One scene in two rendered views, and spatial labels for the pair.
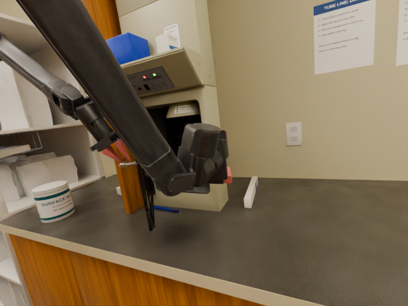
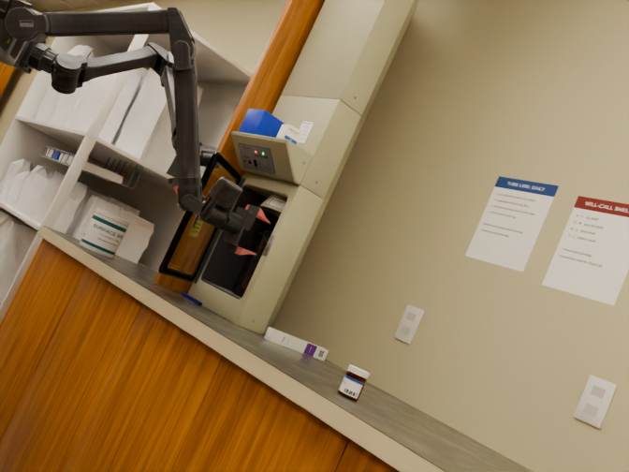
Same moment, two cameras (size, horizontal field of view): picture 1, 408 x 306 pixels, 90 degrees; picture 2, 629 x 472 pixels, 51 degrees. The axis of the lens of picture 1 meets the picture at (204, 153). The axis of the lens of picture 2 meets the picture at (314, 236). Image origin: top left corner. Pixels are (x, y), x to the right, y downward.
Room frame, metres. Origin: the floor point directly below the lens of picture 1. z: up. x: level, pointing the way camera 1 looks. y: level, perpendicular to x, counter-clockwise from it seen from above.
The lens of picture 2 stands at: (-1.10, -0.95, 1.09)
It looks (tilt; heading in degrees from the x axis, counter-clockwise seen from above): 5 degrees up; 24
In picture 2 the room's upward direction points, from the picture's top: 24 degrees clockwise
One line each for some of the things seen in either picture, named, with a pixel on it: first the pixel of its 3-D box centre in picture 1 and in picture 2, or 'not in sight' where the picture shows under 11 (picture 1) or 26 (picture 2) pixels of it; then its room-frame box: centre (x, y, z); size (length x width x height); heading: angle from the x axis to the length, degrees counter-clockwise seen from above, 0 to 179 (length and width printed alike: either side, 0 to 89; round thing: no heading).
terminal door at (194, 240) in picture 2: (141, 158); (202, 220); (0.70, 0.22, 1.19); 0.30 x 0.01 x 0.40; 13
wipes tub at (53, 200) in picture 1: (54, 200); (105, 232); (0.88, 0.70, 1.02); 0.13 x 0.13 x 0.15
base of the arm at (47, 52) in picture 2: not in sight; (42, 57); (0.41, 0.83, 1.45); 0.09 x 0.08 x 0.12; 32
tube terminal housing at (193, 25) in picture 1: (185, 113); (286, 216); (0.91, 0.06, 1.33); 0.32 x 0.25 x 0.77; 64
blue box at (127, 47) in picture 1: (130, 53); (261, 128); (0.78, 0.21, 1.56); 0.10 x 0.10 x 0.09; 64
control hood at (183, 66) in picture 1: (153, 77); (264, 156); (0.74, 0.14, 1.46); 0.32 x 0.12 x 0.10; 64
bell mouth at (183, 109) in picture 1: (186, 108); (286, 209); (0.88, 0.05, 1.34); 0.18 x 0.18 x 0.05
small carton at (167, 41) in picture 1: (167, 46); (287, 136); (0.71, 0.07, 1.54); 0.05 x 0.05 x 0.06; 57
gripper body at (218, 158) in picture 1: (210, 162); (230, 223); (0.48, -0.01, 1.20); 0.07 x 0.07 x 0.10; 64
